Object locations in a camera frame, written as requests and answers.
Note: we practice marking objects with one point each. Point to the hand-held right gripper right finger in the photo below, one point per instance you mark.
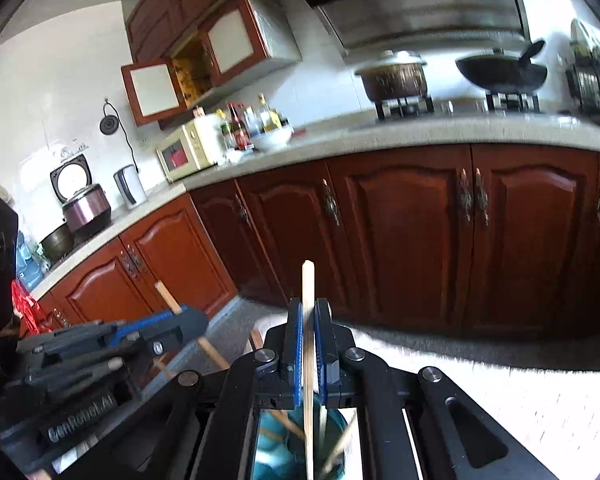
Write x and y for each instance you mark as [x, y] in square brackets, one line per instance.
[321, 360]

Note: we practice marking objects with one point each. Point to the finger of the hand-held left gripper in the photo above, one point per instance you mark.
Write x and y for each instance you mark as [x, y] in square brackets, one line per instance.
[145, 327]
[80, 367]

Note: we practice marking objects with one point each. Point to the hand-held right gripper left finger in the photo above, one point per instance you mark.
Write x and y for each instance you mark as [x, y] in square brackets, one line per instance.
[294, 360]

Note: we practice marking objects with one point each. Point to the floral utensil holder cup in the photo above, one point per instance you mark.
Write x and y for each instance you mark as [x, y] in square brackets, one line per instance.
[275, 452]

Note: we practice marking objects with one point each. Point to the blue water bottle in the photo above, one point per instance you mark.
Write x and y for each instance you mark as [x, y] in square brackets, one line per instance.
[27, 260]

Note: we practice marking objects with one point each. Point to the dark metal basin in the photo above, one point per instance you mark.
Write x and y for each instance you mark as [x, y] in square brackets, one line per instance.
[57, 245]

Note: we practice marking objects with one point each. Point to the rice cooker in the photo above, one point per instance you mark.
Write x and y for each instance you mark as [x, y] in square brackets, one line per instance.
[87, 210]

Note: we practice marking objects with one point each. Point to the white electric kettle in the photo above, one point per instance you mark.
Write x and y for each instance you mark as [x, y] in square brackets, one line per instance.
[130, 187]

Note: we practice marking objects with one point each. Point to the brown wooden lower cabinets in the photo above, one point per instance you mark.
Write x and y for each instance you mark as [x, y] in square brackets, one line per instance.
[405, 235]

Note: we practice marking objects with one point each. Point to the cream microwave oven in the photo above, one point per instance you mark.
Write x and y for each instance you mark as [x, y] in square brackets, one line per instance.
[185, 152]

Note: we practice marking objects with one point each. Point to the white bowl with bottles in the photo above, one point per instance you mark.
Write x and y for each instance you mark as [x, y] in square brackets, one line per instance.
[275, 140]

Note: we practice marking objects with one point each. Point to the grey stone countertop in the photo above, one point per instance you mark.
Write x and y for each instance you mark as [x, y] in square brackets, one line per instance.
[330, 135]

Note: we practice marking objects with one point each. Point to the open cabinet door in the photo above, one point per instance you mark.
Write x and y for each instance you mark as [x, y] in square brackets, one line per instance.
[152, 90]

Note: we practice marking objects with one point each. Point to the quilted pink tablecloth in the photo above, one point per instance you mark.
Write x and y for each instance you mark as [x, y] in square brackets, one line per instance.
[555, 410]

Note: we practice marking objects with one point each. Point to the yellow oil bottle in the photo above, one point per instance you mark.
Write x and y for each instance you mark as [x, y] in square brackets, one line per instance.
[266, 112]

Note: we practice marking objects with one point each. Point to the gas stove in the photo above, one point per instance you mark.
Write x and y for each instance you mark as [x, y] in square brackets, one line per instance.
[405, 107]

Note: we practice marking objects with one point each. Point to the brown cooking pot with lid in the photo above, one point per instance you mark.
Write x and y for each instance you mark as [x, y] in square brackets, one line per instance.
[392, 82]

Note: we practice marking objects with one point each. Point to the black wok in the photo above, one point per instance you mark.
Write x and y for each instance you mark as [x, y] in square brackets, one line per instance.
[500, 75]

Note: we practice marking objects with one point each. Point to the steel range hood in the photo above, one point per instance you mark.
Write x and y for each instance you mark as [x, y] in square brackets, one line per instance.
[420, 15]

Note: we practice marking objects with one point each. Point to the white cloth on rack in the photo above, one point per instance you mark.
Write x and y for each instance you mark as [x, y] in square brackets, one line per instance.
[587, 37]

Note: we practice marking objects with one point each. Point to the wooden upper wall cabinet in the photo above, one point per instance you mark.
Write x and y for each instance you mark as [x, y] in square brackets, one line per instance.
[180, 0]

